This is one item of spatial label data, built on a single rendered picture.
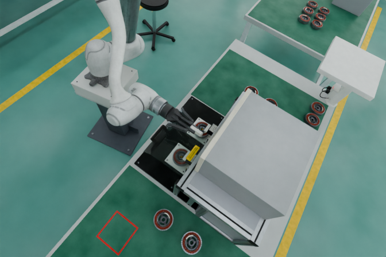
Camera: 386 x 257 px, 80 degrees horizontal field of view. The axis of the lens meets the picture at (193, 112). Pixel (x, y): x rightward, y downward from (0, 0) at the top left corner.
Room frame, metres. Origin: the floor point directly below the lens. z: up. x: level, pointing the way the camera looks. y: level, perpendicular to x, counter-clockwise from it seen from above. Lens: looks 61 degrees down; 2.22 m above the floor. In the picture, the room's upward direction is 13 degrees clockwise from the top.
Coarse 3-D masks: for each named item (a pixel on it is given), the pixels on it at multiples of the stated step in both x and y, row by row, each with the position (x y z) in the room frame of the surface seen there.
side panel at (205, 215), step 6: (204, 210) 0.16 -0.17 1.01; (198, 216) 0.15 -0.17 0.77; (204, 216) 0.16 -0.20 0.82; (210, 216) 0.15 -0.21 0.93; (210, 222) 0.14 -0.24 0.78; (216, 222) 0.13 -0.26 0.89; (216, 228) 0.11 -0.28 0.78; (222, 228) 0.11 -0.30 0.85; (228, 228) 0.11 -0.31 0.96; (222, 234) 0.09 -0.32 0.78; (228, 234) 0.10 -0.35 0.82; (234, 234) 0.09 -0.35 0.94; (234, 240) 0.07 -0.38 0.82; (240, 240) 0.07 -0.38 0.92; (246, 240) 0.07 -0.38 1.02
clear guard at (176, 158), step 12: (168, 132) 0.50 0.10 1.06; (180, 132) 0.51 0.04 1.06; (156, 144) 0.42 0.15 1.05; (168, 144) 0.43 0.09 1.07; (180, 144) 0.45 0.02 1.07; (192, 144) 0.46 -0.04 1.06; (204, 144) 0.48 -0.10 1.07; (156, 156) 0.35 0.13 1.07; (168, 156) 0.37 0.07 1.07; (180, 156) 0.38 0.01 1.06; (180, 168) 0.32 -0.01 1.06
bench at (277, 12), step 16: (272, 0) 2.39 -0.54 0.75; (288, 0) 2.46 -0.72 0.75; (304, 0) 2.53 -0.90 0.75; (320, 0) 2.60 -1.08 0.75; (256, 16) 2.07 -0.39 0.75; (272, 16) 2.13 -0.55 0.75; (288, 16) 2.19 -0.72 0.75; (336, 16) 2.38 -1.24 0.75; (352, 16) 2.44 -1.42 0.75; (368, 16) 2.51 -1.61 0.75; (272, 32) 1.93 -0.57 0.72; (288, 32) 1.95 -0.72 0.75; (304, 32) 2.00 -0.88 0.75; (320, 32) 2.06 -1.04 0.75; (336, 32) 2.12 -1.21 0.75; (352, 32) 2.18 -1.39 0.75; (304, 48) 1.80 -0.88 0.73; (320, 48) 1.83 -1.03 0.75; (320, 80) 1.96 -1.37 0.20
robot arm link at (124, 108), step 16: (112, 0) 0.81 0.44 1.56; (112, 16) 0.77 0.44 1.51; (112, 32) 0.74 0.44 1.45; (112, 48) 0.68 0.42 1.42; (112, 64) 0.61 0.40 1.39; (112, 80) 0.55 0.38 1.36; (112, 96) 0.50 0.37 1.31; (128, 96) 0.52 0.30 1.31; (112, 112) 0.43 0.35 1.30; (128, 112) 0.45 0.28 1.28
